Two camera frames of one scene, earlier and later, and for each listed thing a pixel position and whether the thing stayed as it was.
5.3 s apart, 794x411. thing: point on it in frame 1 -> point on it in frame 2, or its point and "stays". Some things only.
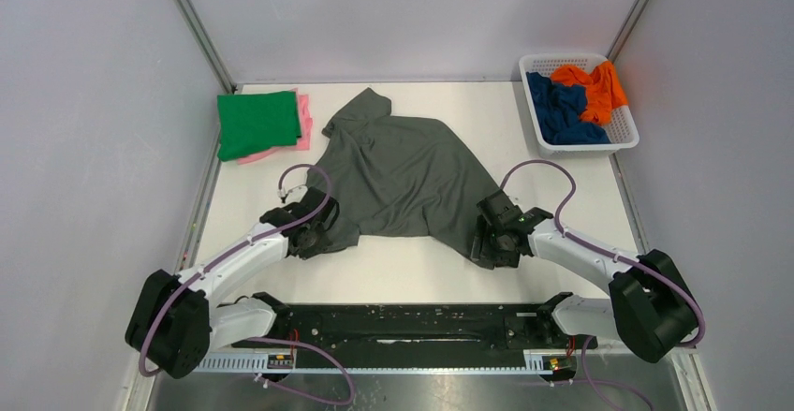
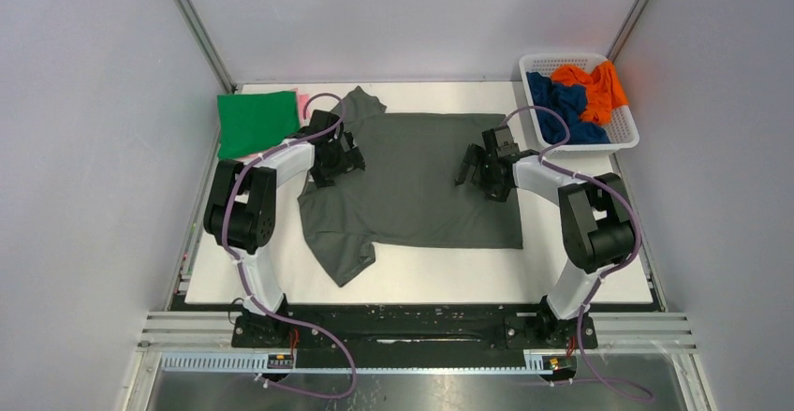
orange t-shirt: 603,91 stays
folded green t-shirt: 250,123 stays
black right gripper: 487,242 -> 479,168
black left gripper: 320,228 -> 343,160
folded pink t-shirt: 302,142 stays
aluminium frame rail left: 196,26 stays
